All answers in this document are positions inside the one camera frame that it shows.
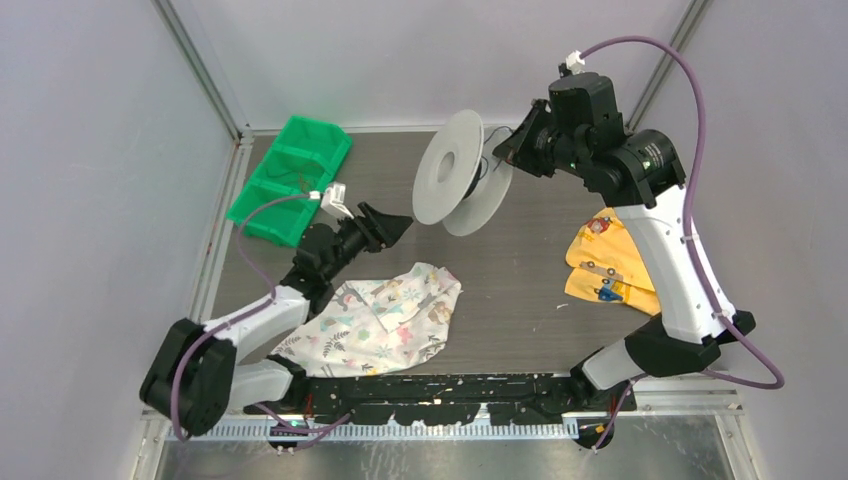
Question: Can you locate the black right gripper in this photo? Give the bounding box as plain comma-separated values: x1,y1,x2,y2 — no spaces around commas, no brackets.
493,96,586,177

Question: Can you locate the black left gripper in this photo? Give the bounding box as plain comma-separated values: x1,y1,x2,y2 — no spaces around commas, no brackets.
323,203,412,283

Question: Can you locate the blue cable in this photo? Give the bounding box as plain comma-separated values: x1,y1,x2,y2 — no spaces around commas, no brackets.
473,125,515,193

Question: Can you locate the white perforated cable spool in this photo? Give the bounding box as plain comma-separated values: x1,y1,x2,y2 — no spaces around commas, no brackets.
412,109,513,237

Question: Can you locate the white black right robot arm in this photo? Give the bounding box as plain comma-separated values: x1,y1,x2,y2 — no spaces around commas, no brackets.
494,72,756,411

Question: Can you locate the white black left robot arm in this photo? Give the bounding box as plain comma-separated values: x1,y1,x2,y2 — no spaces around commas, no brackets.
139,202,413,441

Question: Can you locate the white patterned cloth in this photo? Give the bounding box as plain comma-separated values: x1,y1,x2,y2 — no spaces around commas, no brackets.
272,262,462,378

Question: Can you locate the green plastic divided bin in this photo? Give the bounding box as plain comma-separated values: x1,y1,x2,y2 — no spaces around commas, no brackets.
227,116,353,248

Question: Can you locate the yellow printed cloth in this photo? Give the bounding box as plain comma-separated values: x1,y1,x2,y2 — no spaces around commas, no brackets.
564,208,661,316

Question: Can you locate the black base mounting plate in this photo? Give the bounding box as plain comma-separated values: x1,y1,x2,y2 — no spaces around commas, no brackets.
263,373,637,426

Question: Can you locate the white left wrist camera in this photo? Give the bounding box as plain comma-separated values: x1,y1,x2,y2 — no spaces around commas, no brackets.
308,182,354,220

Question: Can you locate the aluminium frame rail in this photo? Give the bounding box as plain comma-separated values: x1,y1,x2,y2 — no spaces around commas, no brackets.
633,374,744,415

